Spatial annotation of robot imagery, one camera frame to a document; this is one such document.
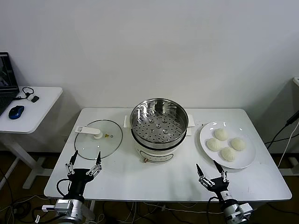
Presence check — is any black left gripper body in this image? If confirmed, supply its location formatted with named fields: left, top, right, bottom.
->
left=68, top=168, right=97, bottom=199

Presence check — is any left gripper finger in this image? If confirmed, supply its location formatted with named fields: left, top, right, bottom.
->
left=64, top=150, right=79, bottom=177
left=85, top=151, right=103, bottom=177

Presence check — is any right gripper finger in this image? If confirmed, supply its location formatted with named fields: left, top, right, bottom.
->
left=213, top=160, right=229, bottom=184
left=195, top=163, right=214, bottom=189

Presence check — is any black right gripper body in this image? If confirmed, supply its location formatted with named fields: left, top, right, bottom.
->
left=208, top=176, right=232, bottom=199

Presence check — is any white steamed baozi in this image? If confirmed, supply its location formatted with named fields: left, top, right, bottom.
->
left=230, top=137, right=247, bottom=151
left=219, top=147, right=238, bottom=162
left=205, top=138, right=224, bottom=152
left=214, top=128, right=229, bottom=141

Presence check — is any perforated steel steamer basket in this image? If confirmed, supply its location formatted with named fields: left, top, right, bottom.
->
left=129, top=98, right=189, bottom=150

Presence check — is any white round plate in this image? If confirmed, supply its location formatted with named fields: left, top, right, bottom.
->
left=199, top=120, right=257, bottom=169

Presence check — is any white main table leg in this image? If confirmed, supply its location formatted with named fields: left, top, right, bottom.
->
left=84, top=200, right=96, bottom=221

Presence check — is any white electric cooker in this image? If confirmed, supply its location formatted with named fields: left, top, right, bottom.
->
left=123, top=113, right=196, bottom=164

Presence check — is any white side table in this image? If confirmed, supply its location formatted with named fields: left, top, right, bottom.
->
left=0, top=86, right=64, bottom=189

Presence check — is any white table foot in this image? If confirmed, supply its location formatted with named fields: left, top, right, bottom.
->
left=279, top=156, right=299, bottom=177

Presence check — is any blue computer mouse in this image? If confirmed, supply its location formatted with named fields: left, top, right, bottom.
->
left=8, top=105, right=25, bottom=120

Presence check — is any black laptop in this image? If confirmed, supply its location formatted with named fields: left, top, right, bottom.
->
left=0, top=51, right=21, bottom=117

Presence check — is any glass lid with white handle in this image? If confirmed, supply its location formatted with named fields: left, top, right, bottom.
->
left=74, top=119, right=124, bottom=161

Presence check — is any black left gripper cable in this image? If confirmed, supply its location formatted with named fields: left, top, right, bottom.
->
left=57, top=178, right=72, bottom=198

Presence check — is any white hanging cable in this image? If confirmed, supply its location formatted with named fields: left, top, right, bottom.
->
left=278, top=127, right=297, bottom=168

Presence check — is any black looped earphone cable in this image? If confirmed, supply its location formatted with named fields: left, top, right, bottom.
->
left=13, top=86, right=36, bottom=101

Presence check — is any black cable with plug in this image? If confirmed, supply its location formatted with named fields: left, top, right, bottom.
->
left=265, top=113, right=299, bottom=150

